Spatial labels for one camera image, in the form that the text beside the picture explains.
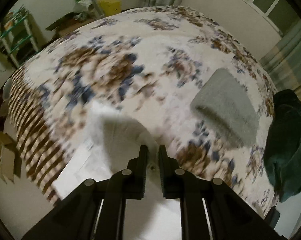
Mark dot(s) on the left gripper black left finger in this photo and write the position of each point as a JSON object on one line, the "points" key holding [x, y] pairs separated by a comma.
{"points": [[137, 178]]}

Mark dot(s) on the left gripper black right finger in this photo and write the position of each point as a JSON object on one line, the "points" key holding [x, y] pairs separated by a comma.
{"points": [[168, 166]]}

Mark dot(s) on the green white shelf rack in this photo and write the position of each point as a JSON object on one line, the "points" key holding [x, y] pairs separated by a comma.
{"points": [[17, 36]]}

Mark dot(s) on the floral bed blanket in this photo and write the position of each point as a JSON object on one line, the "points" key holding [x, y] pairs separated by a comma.
{"points": [[148, 63]]}

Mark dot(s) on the green white plastic bag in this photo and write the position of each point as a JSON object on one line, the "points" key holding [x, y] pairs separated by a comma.
{"points": [[89, 7]]}

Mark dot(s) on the dark green velvet blanket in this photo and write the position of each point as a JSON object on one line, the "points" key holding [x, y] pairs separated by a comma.
{"points": [[282, 155]]}

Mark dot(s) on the yellow box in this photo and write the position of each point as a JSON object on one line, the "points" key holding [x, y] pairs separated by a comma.
{"points": [[110, 7]]}

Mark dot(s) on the folded grey towel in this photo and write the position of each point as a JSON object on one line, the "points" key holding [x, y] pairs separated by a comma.
{"points": [[224, 106]]}

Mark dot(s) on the right green curtain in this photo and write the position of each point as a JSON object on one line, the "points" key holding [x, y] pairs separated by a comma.
{"points": [[283, 61]]}

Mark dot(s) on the white pants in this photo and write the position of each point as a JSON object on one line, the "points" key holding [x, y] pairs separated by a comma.
{"points": [[109, 140]]}

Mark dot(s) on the dark low side table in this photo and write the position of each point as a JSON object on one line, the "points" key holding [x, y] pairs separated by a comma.
{"points": [[69, 22]]}

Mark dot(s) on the brown cardboard box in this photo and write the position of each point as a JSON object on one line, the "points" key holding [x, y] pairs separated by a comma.
{"points": [[10, 161]]}

